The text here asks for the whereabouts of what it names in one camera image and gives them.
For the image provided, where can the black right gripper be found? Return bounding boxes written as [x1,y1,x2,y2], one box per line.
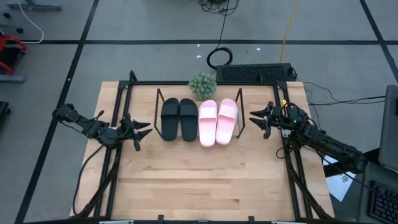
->
[249,101,301,140]

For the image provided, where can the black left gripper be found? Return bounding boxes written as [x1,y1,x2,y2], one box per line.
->
[119,113,154,152]

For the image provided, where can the black slide sandal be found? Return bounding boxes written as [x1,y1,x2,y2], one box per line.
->
[179,98,199,142]
[160,97,180,142]

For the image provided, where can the pink slide sandal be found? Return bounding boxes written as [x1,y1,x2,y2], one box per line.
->
[215,98,239,146]
[198,100,218,147]

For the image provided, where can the black computer case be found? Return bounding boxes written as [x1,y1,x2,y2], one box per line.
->
[216,63,297,83]

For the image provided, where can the green succulent in pot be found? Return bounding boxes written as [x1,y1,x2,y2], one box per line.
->
[188,72,218,100]

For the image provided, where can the white paper sheet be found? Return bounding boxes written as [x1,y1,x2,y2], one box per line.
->
[323,155,357,202]

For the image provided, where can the gray side desk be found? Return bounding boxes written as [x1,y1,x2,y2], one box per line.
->
[357,161,398,224]

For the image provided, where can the black keyboard on side desk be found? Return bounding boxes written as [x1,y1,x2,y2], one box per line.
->
[368,181,398,224]

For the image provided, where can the red cart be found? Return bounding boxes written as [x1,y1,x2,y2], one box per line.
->
[0,30,28,75]

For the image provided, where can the gray stand base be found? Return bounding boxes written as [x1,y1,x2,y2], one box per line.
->
[6,2,62,11]

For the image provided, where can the black metal table frame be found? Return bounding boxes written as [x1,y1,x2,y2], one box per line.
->
[70,70,335,224]

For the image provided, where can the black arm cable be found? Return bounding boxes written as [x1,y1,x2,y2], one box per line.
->
[72,143,105,217]

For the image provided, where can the coiled black cable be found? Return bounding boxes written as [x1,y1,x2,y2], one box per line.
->
[206,0,234,70]

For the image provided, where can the black floor cable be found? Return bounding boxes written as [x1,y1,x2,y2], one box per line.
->
[303,81,386,106]

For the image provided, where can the yellow cable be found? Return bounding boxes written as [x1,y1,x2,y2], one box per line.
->
[279,0,302,63]

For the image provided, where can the black cable bundle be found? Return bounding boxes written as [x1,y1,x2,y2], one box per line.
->
[198,0,240,16]

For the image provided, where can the white cable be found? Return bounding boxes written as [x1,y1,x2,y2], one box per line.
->
[17,0,45,44]

